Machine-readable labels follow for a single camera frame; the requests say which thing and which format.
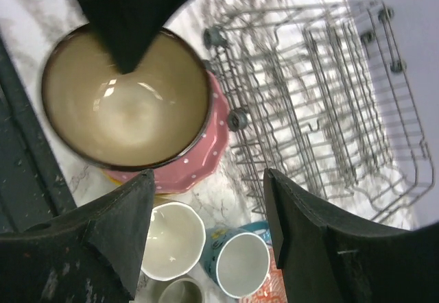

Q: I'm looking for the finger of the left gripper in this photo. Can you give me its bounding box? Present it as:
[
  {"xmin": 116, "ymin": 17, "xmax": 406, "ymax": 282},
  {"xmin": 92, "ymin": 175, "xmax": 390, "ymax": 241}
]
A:
[{"xmin": 77, "ymin": 0, "xmax": 188, "ymax": 74}]

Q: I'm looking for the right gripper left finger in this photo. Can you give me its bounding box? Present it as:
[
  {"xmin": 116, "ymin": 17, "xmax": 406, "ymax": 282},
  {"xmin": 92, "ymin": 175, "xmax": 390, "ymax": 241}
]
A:
[{"xmin": 1, "ymin": 169, "xmax": 155, "ymax": 302}]

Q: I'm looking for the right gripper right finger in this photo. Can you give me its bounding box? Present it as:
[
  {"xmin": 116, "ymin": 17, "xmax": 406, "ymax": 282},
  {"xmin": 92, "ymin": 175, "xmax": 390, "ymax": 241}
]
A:
[{"xmin": 263, "ymin": 169, "xmax": 438, "ymax": 302}]

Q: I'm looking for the red and blue patterned bowl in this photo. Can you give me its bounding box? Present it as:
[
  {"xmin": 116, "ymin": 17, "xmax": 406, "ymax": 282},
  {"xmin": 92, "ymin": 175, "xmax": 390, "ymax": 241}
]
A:
[{"xmin": 238, "ymin": 246, "xmax": 287, "ymax": 303}]

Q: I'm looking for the dark patterned bowl cream inside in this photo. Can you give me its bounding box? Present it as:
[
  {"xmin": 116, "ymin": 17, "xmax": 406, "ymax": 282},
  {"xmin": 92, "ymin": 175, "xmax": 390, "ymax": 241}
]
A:
[{"xmin": 40, "ymin": 25, "xmax": 213, "ymax": 171}]

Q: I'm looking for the grey wire dish rack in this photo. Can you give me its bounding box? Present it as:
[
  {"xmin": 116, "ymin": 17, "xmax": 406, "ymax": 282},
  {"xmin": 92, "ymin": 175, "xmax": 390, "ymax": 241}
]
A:
[{"xmin": 202, "ymin": 0, "xmax": 435, "ymax": 227}]

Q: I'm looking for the yellow plate under pink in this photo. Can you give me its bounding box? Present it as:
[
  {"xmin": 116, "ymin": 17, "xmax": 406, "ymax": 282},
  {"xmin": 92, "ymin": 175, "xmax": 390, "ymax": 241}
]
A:
[{"xmin": 104, "ymin": 171, "xmax": 174, "ymax": 201}]

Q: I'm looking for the blue mug white inside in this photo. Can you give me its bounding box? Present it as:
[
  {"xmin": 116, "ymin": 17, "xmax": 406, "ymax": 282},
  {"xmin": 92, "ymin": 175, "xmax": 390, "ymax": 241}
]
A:
[{"xmin": 200, "ymin": 221, "xmax": 271, "ymax": 299}]

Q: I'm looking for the small grey-brown cup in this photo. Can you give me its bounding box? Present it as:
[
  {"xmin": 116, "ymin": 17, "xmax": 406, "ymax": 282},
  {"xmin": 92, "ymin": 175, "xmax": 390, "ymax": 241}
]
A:
[{"xmin": 158, "ymin": 276, "xmax": 205, "ymax": 303}]

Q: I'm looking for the pink polka dot plate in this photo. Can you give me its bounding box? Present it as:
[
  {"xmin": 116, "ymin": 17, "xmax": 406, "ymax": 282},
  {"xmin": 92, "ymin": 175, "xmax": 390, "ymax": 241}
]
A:
[{"xmin": 102, "ymin": 71, "xmax": 230, "ymax": 194}]

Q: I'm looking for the cream mug yellow handle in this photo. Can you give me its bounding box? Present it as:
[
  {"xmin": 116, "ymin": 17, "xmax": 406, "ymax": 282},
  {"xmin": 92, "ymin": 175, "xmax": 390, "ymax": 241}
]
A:
[{"xmin": 141, "ymin": 198, "xmax": 206, "ymax": 281}]

